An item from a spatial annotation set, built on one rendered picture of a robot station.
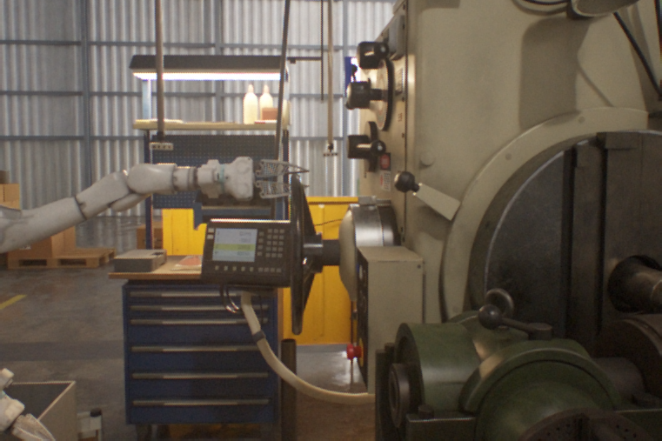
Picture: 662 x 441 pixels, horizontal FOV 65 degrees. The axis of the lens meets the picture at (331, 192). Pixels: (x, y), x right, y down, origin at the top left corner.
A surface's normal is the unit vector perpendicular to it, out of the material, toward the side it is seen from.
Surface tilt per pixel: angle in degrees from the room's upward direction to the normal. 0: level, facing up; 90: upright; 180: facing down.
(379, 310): 90
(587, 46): 90
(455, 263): 90
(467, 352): 36
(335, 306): 90
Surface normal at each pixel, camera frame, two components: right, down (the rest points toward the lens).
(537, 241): 0.09, 0.07
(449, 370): 0.07, -0.58
